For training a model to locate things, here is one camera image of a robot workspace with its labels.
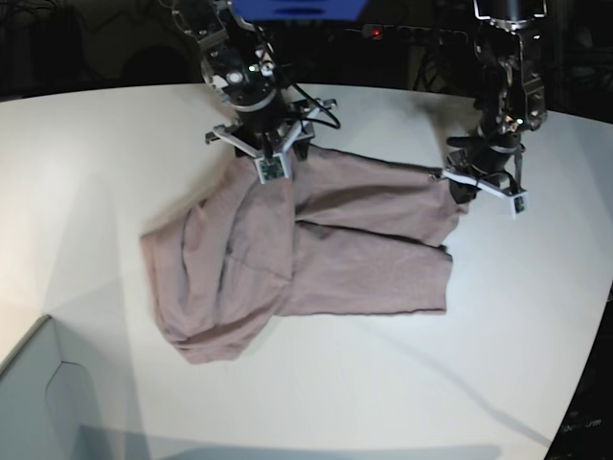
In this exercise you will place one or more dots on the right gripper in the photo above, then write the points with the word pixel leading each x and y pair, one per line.
pixel 279 126

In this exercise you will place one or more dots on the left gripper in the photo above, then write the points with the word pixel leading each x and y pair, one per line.
pixel 490 164

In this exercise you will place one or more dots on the pink t-shirt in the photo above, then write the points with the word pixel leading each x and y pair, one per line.
pixel 343 235

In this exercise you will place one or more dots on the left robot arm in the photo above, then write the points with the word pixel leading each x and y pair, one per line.
pixel 508 45

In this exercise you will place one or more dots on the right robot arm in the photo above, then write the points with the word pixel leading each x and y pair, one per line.
pixel 237 60

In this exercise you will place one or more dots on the blue plastic bin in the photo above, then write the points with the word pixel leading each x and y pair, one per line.
pixel 272 10

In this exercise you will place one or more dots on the black power strip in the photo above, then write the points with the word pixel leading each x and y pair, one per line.
pixel 412 35

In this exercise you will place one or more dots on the grey cardboard box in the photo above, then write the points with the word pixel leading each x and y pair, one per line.
pixel 61 398

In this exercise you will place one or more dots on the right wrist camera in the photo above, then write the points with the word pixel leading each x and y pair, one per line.
pixel 272 168

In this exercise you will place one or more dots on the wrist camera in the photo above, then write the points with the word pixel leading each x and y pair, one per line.
pixel 272 168
pixel 518 203

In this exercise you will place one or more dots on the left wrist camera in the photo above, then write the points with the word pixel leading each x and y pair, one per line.
pixel 518 203

